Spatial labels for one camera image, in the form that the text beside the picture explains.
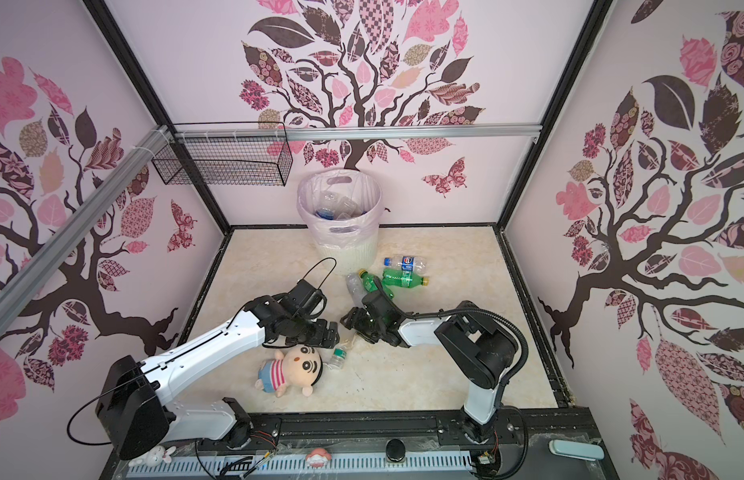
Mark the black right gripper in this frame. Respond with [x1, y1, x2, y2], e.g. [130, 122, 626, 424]
[340, 307, 387, 342]

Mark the green plastic bottle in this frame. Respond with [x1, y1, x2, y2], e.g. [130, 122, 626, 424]
[358, 269, 394, 299]

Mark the tall clear bottle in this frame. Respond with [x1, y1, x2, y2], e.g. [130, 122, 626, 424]
[345, 273, 367, 308]

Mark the blue label water bottle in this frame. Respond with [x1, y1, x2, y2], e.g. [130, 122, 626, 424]
[315, 191, 363, 221]

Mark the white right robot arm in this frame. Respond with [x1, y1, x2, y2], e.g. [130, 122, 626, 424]
[340, 291, 529, 443]

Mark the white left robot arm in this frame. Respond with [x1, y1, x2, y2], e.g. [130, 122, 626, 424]
[95, 280, 339, 461]

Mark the white ribbed trash bin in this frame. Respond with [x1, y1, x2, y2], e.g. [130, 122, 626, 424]
[316, 233, 378, 276]

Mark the green bottle yellow cap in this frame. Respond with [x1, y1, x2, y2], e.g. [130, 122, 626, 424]
[382, 268, 429, 289]

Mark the cartoon boy plush doll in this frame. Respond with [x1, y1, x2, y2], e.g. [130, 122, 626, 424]
[254, 345, 324, 398]

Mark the clear bottle green cap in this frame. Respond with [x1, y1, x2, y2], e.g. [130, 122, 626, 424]
[327, 347, 347, 370]

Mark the small blue label bottle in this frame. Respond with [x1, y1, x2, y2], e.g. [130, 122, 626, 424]
[383, 255, 427, 275]

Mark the black round knob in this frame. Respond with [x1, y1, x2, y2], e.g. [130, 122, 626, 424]
[385, 439, 406, 463]

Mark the white vent strip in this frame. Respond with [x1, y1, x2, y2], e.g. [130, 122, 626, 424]
[123, 451, 473, 479]

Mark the red white small figurine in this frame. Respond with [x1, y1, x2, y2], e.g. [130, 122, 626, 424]
[305, 448, 332, 469]

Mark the white bunny figurine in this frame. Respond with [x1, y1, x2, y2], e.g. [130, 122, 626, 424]
[128, 445, 176, 468]

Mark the black wire basket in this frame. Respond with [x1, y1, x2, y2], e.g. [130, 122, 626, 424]
[152, 120, 293, 187]

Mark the aluminium rail back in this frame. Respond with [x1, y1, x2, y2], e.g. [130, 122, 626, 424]
[174, 123, 542, 141]

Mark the aluminium rail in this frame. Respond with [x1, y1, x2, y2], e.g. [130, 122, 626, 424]
[174, 123, 542, 141]
[0, 125, 172, 336]

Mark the white handle device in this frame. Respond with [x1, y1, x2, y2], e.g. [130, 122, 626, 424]
[548, 439, 605, 462]

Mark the aluminium rail left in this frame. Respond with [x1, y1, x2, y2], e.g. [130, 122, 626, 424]
[0, 125, 172, 336]

